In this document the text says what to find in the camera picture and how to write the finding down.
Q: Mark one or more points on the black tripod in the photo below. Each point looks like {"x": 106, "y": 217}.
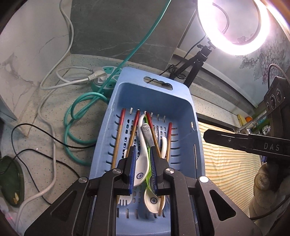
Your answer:
{"x": 194, "y": 68}

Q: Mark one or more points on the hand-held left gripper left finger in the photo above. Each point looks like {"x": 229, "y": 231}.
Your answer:
{"x": 132, "y": 172}

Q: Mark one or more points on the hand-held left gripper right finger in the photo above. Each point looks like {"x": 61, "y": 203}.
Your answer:
{"x": 154, "y": 172}

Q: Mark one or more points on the white ceramic soup spoon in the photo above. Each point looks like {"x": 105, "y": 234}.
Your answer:
{"x": 141, "y": 158}
{"x": 150, "y": 205}

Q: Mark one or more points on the white plastic fork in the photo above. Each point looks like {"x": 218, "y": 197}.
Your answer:
{"x": 123, "y": 200}

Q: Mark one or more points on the blue plastic drain basket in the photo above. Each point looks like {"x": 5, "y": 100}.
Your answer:
{"x": 158, "y": 102}

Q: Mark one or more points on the chrome kitchen faucet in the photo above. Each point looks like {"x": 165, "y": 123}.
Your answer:
{"x": 245, "y": 129}

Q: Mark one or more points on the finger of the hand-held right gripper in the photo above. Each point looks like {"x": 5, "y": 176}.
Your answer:
{"x": 226, "y": 139}

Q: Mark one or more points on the yellow striped cloth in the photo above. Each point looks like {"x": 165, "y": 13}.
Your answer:
{"x": 226, "y": 170}

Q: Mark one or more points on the green glass dish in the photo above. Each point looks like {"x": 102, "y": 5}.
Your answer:
{"x": 11, "y": 181}

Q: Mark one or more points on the yellow sponge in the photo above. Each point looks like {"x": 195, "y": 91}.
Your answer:
{"x": 240, "y": 119}

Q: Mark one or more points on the green plastic spoon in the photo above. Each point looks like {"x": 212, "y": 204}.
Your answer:
{"x": 148, "y": 179}

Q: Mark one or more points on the teal power strip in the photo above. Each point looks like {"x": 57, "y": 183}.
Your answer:
{"x": 109, "y": 68}

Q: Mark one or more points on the person's right hand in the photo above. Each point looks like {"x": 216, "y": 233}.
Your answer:
{"x": 262, "y": 181}

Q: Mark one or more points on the grape pattern wall panel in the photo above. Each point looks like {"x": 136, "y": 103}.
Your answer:
{"x": 260, "y": 63}

